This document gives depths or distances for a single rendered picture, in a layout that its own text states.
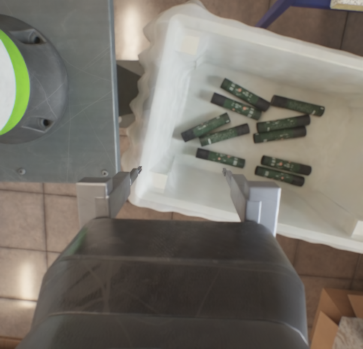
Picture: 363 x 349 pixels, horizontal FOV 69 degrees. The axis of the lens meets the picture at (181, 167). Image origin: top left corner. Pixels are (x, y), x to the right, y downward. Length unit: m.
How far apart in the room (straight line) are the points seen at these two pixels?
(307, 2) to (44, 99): 0.76
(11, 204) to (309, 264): 1.60
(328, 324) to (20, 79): 1.53
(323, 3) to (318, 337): 1.43
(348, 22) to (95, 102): 1.25
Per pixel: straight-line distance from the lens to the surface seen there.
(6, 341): 2.16
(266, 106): 0.81
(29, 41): 0.38
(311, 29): 1.39
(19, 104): 0.31
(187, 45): 0.60
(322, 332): 1.64
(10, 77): 0.29
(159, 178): 0.62
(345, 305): 1.70
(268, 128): 0.81
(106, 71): 0.35
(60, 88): 0.35
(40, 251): 1.69
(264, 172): 0.84
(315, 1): 0.93
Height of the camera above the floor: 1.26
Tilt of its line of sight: 76 degrees down
